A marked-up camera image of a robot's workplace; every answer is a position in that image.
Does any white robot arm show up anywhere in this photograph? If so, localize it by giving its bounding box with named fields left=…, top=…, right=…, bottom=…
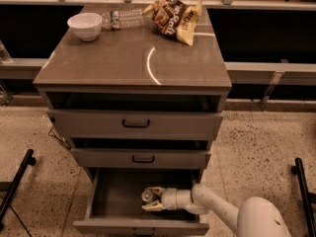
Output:
left=141, top=184, right=291, bottom=237

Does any black right base leg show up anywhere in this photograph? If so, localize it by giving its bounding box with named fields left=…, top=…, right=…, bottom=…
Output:
left=291, top=158, right=316, bottom=237

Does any grey drawer cabinet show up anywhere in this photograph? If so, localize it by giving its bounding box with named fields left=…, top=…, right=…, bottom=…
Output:
left=33, top=3, right=233, bottom=186

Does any grey middle drawer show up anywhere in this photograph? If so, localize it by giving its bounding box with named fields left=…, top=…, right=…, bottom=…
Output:
left=71, top=148, right=210, bottom=169

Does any grey top drawer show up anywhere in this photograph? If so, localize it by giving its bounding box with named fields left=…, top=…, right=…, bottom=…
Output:
left=47, top=110, right=222, bottom=140

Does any white bowl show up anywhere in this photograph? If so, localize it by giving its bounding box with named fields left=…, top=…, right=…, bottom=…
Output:
left=67, top=13, right=102, bottom=41

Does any black left base leg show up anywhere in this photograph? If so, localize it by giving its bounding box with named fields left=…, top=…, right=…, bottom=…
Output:
left=0, top=149, right=37, bottom=230

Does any grey open bottom drawer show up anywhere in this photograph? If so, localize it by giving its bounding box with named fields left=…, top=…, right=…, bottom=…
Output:
left=74, top=169, right=209, bottom=237

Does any brown chip bag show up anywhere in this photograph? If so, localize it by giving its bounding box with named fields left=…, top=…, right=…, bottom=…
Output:
left=142, top=0, right=202, bottom=46

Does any green soda can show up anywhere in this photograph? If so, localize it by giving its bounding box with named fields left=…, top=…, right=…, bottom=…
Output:
left=141, top=189, right=158, bottom=203

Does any black base leg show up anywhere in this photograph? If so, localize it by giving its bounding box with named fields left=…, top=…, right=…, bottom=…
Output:
left=0, top=149, right=37, bottom=230
left=291, top=158, right=316, bottom=237

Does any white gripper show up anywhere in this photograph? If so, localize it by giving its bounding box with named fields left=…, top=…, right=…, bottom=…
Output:
left=142, top=187, right=177, bottom=212

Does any clear plastic water bottle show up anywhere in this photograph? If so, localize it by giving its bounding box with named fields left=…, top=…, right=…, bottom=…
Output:
left=102, top=9, right=144, bottom=30

